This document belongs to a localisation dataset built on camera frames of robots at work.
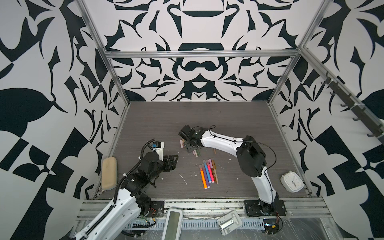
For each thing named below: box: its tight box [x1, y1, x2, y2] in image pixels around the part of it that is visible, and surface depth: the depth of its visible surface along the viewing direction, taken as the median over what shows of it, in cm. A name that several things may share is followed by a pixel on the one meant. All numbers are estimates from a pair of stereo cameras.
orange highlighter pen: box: [199, 164, 208, 190], surface depth 85 cm
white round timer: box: [280, 170, 304, 193], surface depth 82 cm
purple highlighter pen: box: [201, 164, 210, 189], surface depth 85 cm
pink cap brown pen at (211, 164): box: [208, 158, 217, 183], surface depth 89 cm
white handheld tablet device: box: [162, 207, 184, 240], surface depth 68 cm
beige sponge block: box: [101, 156, 118, 191], surface depth 86 cm
